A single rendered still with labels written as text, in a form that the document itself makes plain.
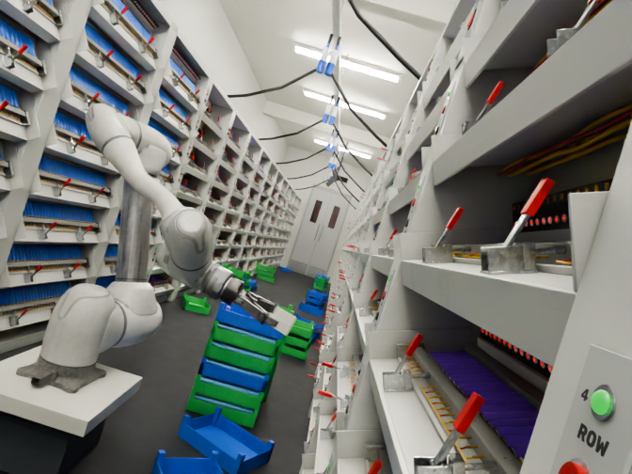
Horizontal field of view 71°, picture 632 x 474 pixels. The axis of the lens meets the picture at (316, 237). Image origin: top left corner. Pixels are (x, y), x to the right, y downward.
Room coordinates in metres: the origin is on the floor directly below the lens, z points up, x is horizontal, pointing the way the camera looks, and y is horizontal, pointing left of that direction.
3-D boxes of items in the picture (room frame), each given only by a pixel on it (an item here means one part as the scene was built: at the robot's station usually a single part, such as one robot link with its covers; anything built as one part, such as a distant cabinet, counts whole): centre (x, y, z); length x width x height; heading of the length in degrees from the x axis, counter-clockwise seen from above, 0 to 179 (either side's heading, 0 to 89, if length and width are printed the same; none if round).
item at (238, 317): (2.00, 0.16, 0.44); 0.30 x 0.20 x 0.08; 95
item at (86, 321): (1.33, 0.59, 0.41); 0.18 x 0.16 x 0.22; 159
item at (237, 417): (2.00, 0.16, 0.04); 0.30 x 0.20 x 0.08; 95
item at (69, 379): (1.30, 0.59, 0.27); 0.22 x 0.18 x 0.06; 177
